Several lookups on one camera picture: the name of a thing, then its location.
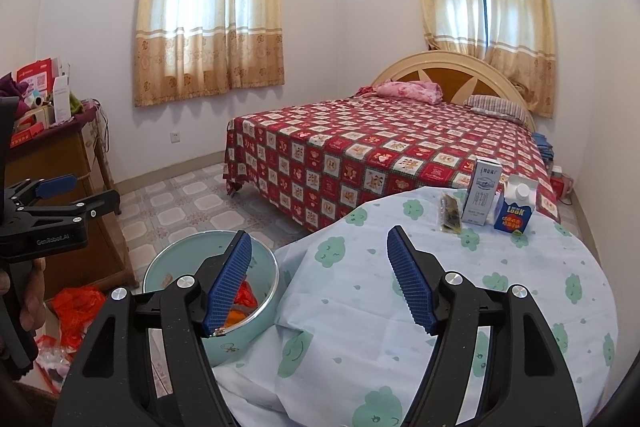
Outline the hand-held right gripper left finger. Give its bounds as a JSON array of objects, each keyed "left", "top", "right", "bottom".
[{"left": 52, "top": 230, "right": 254, "bottom": 427}]

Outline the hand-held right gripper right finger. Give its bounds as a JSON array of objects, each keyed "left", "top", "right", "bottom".
[{"left": 387, "top": 225, "right": 584, "bottom": 427}]

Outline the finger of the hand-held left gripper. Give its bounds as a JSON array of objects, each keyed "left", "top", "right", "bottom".
[
  {"left": 12, "top": 174, "right": 79, "bottom": 208},
  {"left": 22, "top": 189, "right": 122, "bottom": 228}
]

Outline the orange red twisted plastic bag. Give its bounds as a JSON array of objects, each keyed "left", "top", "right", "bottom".
[{"left": 219, "top": 306, "right": 252, "bottom": 329}]

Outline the person's left hand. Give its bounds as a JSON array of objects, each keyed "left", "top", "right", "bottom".
[{"left": 21, "top": 256, "right": 47, "bottom": 334}]

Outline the brown wooden cabinet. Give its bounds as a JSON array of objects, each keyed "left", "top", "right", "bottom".
[{"left": 0, "top": 107, "right": 139, "bottom": 304}]

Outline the round table floral cloth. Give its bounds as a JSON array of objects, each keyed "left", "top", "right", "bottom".
[{"left": 212, "top": 187, "right": 621, "bottom": 427}]

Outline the dark flat packet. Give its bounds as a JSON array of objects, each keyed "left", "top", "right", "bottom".
[{"left": 438, "top": 191, "right": 464, "bottom": 234}]

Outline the red floor plastic bag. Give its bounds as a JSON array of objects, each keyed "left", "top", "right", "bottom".
[{"left": 49, "top": 286, "right": 107, "bottom": 354}]

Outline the white upright card box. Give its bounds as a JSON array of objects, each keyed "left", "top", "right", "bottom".
[{"left": 49, "top": 74, "right": 71, "bottom": 126}]

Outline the tall white milk carton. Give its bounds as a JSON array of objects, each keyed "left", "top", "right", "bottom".
[{"left": 460, "top": 158, "right": 504, "bottom": 227}]

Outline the red paper box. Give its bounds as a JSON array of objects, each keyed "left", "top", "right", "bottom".
[{"left": 14, "top": 58, "right": 57, "bottom": 94}]

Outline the clear floor plastic bag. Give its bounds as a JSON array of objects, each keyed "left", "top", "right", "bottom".
[{"left": 34, "top": 336, "right": 77, "bottom": 389}]

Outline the blue white capped carton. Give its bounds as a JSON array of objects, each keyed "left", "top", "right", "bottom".
[{"left": 492, "top": 174, "right": 539, "bottom": 236}]

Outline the bed with red quilt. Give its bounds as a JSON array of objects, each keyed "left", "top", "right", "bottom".
[{"left": 222, "top": 99, "right": 562, "bottom": 228}]

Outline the pink container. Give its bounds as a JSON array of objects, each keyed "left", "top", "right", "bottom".
[{"left": 552, "top": 166, "right": 576, "bottom": 198}]

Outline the stack of blue cloth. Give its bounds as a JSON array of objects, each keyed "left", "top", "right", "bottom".
[{"left": 532, "top": 131, "right": 554, "bottom": 163}]

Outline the pink floral blanket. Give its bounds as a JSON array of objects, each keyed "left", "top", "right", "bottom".
[{"left": 357, "top": 80, "right": 444, "bottom": 104}]

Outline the striped pillow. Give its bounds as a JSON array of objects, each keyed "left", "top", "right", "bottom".
[{"left": 462, "top": 94, "right": 529, "bottom": 126}]

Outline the cream wooden bed headboard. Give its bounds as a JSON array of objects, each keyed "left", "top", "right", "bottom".
[{"left": 369, "top": 50, "right": 537, "bottom": 133}]

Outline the wide beige curtain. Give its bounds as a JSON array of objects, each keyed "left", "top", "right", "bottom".
[{"left": 132, "top": 0, "right": 286, "bottom": 108}]

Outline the narrow beige curtain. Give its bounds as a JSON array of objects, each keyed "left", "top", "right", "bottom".
[{"left": 410, "top": 0, "right": 557, "bottom": 119}]

